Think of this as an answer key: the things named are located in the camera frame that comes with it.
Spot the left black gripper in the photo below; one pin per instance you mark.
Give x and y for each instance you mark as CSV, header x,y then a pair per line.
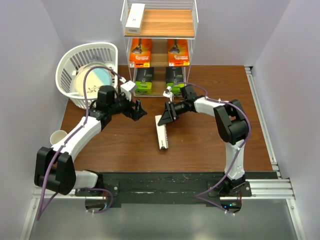
x,y
135,114

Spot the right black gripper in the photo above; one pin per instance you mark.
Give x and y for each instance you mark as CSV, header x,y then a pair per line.
x,y
167,117

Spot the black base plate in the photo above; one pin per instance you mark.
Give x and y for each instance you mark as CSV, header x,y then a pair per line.
x,y
169,187

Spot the green black razor box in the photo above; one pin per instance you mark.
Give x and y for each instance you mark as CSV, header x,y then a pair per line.
x,y
144,81
174,79

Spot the cream and blue plate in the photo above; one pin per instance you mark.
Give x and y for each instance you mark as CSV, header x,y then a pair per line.
x,y
95,79

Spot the white Harry's box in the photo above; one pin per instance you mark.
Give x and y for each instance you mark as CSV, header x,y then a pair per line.
x,y
161,134

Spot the aluminium rail frame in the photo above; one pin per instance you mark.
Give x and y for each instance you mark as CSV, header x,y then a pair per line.
x,y
194,146

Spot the grey Harry's box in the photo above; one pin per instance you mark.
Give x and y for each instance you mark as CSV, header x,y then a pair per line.
x,y
135,19

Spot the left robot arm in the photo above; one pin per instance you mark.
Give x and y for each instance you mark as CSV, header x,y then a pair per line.
x,y
55,170

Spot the white wire wooden shelf unit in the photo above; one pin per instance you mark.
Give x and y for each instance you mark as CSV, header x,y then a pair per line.
x,y
162,20

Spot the orange Gillette razor pack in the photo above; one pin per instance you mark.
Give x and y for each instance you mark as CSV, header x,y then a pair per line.
x,y
140,53
178,53

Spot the cream paper cup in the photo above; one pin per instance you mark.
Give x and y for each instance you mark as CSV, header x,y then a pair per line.
x,y
57,136

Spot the white plastic laundry basket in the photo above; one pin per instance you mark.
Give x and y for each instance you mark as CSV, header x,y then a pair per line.
x,y
104,53

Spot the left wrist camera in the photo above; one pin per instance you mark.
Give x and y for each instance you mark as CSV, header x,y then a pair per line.
x,y
128,89

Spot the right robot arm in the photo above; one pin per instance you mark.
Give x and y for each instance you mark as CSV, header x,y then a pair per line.
x,y
233,127

